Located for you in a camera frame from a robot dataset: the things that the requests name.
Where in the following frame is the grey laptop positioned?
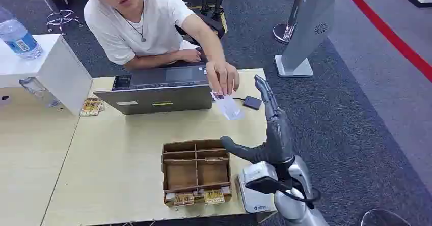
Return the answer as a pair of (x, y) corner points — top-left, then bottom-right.
(94, 64), (213, 115)

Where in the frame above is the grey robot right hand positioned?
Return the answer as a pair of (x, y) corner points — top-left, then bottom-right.
(220, 75), (295, 165)

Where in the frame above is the yellow card stack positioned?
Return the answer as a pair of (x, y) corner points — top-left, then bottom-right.
(173, 192), (195, 207)
(204, 190), (226, 205)

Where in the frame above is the person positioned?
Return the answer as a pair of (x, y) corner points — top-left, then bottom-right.
(80, 0), (241, 96)

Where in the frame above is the white card with photo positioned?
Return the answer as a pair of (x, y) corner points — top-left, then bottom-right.
(210, 91), (245, 121)

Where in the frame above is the wooden card box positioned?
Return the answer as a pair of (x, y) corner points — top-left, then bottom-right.
(161, 139), (233, 208)

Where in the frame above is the clear glass dome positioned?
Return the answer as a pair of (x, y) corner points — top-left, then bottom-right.
(360, 208), (411, 226)

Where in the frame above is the small black external drive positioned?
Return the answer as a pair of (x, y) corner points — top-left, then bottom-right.
(242, 95), (263, 111)

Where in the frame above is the yellow card pile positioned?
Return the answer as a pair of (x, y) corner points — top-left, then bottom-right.
(79, 97), (104, 117)

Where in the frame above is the grey standing kiosk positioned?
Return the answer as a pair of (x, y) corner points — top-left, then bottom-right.
(274, 0), (337, 78)

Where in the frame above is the black chair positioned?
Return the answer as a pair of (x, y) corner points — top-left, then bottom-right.
(175, 12), (226, 40)

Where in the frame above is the water bottle with blue label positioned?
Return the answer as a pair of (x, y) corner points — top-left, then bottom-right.
(0, 5), (43, 61)

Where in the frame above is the person's left hand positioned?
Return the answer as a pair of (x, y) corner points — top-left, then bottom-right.
(206, 61), (241, 96)

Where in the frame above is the white cabinet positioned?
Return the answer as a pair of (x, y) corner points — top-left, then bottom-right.
(0, 34), (93, 117)

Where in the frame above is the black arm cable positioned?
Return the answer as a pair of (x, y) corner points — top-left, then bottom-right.
(279, 186), (322, 206)

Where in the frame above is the person's right hand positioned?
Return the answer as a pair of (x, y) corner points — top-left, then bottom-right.
(169, 48), (202, 65)

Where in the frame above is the chrome stanchion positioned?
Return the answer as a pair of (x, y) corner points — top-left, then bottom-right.
(273, 0), (310, 44)

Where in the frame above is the clear empty bottle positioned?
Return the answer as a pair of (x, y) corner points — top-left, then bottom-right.
(19, 77), (62, 109)

